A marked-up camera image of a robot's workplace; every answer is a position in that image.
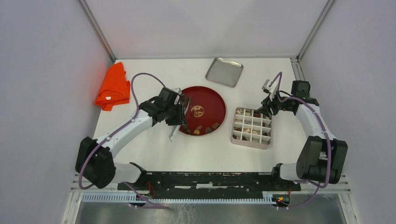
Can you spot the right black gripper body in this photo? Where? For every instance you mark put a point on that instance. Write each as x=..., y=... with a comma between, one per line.
x=276, y=105

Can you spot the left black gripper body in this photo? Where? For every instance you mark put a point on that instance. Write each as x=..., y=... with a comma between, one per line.
x=175, y=115

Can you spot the silver serving tongs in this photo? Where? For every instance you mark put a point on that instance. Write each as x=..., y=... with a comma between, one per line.
x=184, y=101

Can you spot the pink tin box with dividers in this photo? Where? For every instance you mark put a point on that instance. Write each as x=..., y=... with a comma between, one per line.
x=251, y=129

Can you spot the red round plate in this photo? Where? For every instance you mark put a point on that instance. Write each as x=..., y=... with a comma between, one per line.
x=206, y=108

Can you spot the silver tin lid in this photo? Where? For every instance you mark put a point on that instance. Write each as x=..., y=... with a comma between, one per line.
x=224, y=72

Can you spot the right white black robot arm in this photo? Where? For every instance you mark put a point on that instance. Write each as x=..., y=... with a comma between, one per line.
x=323, y=155

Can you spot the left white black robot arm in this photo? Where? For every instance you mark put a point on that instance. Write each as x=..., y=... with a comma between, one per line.
x=95, y=161

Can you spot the dark round chocolate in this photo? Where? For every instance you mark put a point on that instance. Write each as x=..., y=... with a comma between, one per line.
x=208, y=130

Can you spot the brown chocolate piece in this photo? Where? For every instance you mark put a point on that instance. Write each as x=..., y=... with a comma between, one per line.
x=215, y=125

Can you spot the orange folded cloth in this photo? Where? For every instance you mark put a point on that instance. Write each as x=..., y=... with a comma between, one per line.
x=115, y=89

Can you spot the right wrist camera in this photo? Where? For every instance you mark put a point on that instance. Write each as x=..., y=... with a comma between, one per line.
x=271, y=88

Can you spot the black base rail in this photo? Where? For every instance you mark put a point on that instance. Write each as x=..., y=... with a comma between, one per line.
x=209, y=185

